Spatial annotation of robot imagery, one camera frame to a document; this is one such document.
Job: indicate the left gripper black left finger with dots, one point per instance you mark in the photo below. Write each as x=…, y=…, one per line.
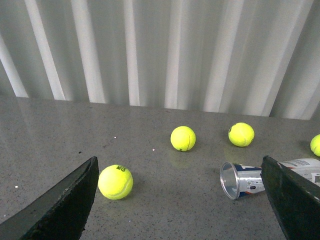
x=61, y=213

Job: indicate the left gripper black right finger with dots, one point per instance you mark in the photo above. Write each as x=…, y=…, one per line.
x=294, y=199

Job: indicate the clear tennis ball can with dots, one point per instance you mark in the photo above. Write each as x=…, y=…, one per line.
x=238, y=180

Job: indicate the yellow tennis ball far right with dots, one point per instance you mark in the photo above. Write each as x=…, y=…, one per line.
x=315, y=145

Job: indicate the yellow tennis ball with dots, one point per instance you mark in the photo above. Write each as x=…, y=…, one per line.
x=183, y=138
x=315, y=145
x=241, y=134

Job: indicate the tennis ball near left finger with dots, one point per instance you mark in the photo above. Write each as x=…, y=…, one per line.
x=115, y=182

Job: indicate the yellow tennis ball right centre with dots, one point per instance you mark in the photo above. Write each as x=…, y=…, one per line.
x=241, y=134

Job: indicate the white pleated curtain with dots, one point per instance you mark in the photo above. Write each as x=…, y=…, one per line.
x=250, y=57

